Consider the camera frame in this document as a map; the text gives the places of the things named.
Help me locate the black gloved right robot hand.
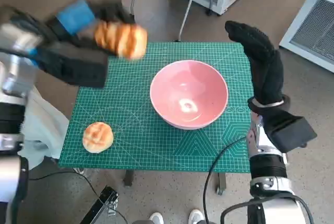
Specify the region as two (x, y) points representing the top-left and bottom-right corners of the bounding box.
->
(224, 20), (285, 106)

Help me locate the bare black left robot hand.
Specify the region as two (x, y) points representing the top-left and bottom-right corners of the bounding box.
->
(45, 0), (138, 52)

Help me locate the long glazed bread loaf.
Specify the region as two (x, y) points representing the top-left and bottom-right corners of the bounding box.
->
(94, 20), (148, 60)

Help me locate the pink bowl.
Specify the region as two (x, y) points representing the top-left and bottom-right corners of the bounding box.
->
(149, 60), (229, 131)

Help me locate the round bread bun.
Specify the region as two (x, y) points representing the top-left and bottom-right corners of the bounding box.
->
(82, 122), (114, 154)

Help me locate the white cabinet with mesh panel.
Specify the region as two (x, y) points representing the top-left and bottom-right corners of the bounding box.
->
(279, 0), (334, 75)

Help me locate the person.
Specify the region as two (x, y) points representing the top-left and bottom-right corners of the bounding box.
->
(19, 85), (70, 170)

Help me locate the green cutting mat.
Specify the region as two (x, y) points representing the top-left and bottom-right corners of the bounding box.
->
(57, 41), (253, 174)

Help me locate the dark table leg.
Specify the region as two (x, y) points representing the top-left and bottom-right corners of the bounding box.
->
(215, 172), (227, 196)
(123, 170), (135, 187)

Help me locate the white shoe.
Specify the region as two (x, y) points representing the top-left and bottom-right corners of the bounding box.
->
(149, 212), (164, 224)
(188, 209), (205, 224)

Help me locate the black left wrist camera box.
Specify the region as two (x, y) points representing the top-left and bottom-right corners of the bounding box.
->
(36, 42), (109, 89)

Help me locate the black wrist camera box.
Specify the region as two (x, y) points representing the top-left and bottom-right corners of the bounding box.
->
(36, 42), (109, 89)
(263, 111), (318, 153)

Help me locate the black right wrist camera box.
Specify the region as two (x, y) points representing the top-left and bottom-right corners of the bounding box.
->
(263, 111), (318, 153)

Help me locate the long black robot arm cable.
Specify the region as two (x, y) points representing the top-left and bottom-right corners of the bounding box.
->
(202, 136), (247, 224)

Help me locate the looped black robot arm cable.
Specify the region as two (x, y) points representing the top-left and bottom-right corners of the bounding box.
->
(219, 195), (315, 224)

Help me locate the black floor cable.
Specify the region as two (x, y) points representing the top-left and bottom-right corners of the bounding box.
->
(28, 169), (129, 224)

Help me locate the black metal bracket device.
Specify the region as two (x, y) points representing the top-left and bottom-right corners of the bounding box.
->
(83, 186), (121, 224)

